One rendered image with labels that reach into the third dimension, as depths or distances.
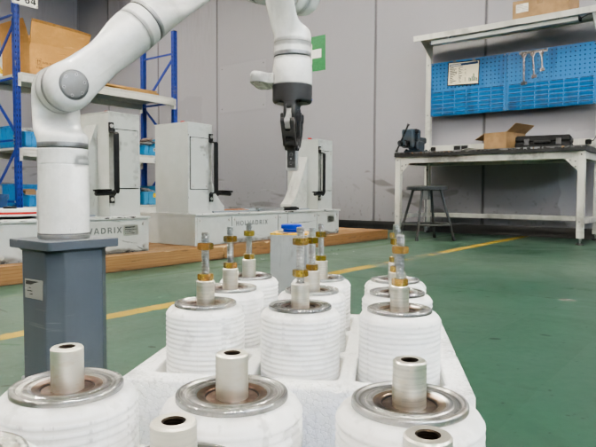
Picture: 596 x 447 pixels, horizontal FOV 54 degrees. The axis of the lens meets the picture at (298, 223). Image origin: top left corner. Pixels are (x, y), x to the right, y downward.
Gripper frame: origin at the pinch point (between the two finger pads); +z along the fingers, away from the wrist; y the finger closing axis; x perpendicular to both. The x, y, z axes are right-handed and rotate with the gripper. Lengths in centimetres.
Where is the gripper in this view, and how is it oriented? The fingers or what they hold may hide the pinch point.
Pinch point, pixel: (292, 160)
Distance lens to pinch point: 110.4
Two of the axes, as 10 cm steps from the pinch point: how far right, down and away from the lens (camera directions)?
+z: 0.0, 10.0, 0.5
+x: -9.9, -0.1, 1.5
